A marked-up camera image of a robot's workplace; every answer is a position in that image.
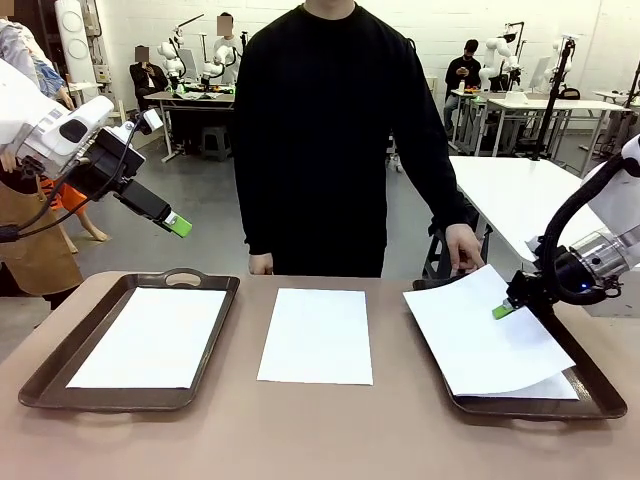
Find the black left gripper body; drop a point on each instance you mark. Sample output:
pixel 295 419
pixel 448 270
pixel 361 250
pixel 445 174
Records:
pixel 110 165

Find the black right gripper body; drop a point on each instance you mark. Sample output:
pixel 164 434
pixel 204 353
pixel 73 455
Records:
pixel 567 277

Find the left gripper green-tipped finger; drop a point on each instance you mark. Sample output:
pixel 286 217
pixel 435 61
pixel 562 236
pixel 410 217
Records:
pixel 160 223
pixel 150 202

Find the white A4 paper sheet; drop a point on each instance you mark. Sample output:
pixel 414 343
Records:
pixel 555 391
pixel 465 340
pixel 315 340
pixel 150 340

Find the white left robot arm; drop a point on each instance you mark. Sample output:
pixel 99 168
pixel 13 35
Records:
pixel 30 115

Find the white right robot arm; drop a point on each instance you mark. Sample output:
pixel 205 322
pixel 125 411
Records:
pixel 620 205

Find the person's left forearm black sleeve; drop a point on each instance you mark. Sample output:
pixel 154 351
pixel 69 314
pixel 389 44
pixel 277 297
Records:
pixel 440 190

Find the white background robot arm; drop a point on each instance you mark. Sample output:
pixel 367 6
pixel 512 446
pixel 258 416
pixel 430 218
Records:
pixel 217 65
pixel 170 55
pixel 556 65
pixel 492 55

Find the person's right forearm black sleeve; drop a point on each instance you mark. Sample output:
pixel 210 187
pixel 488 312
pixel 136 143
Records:
pixel 255 215

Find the person's left hand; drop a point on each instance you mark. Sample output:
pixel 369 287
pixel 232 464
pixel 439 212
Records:
pixel 465 242

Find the person's right hand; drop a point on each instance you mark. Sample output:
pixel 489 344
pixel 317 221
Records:
pixel 261 264

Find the black plastic step stool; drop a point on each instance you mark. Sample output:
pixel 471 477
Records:
pixel 440 256

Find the grey plastic stool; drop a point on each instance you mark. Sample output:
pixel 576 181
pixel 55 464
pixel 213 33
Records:
pixel 217 142

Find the seated person black jacket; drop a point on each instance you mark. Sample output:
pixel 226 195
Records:
pixel 147 77

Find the large white table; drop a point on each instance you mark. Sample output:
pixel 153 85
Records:
pixel 510 200

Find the black bag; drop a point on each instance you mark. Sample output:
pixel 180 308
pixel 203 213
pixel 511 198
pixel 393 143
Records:
pixel 437 225

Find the brown plastic serving tray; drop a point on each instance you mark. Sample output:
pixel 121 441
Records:
pixel 70 350
pixel 525 407

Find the grey topped workshop desk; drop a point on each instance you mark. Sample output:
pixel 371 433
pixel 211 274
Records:
pixel 200 97

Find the white tower air conditioner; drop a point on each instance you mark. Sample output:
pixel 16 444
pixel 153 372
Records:
pixel 75 50

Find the person with brown apron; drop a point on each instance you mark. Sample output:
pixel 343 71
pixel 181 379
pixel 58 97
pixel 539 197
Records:
pixel 35 260

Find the standing person white shirt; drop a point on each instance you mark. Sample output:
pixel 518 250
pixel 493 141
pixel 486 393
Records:
pixel 225 45

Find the black tripod stand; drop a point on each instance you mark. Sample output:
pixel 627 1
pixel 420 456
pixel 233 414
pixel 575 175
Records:
pixel 551 105

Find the white workshop desk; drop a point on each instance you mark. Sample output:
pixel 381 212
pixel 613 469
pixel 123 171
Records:
pixel 467 95
pixel 590 105

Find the person in black sweater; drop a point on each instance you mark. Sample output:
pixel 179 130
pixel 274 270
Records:
pixel 320 125

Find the seated person black clothes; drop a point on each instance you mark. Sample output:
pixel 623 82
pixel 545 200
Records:
pixel 462 72

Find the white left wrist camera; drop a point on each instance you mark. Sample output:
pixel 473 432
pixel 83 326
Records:
pixel 152 120

